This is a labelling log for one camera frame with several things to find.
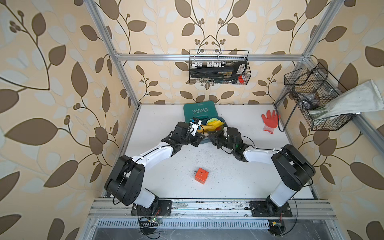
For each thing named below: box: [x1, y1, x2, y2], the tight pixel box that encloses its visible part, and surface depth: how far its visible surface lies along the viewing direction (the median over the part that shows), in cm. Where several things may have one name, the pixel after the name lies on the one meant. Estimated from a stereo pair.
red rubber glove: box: [261, 110, 281, 135], surface depth 113 cm
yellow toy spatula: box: [197, 120, 226, 133], surface depth 104 cm
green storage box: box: [183, 100, 228, 144], surface depth 112 cm
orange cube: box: [194, 167, 209, 185], surface depth 82 cm
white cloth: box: [309, 79, 384, 120], surface depth 59 cm
